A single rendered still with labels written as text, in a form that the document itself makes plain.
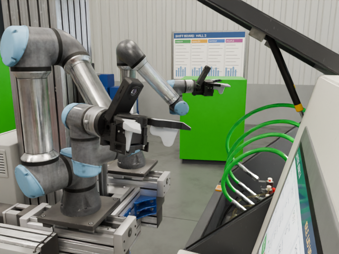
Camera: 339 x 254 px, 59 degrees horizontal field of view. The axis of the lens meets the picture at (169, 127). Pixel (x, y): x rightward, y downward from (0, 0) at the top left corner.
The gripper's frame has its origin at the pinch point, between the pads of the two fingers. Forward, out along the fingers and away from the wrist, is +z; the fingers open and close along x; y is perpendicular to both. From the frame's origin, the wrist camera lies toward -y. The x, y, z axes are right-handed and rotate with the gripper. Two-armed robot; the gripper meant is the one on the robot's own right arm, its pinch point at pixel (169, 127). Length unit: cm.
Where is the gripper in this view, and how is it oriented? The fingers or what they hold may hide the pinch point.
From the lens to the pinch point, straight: 60.0
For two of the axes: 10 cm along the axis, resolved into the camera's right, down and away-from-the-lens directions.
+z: 7.5, 1.5, -6.4
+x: -6.6, 0.3, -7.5
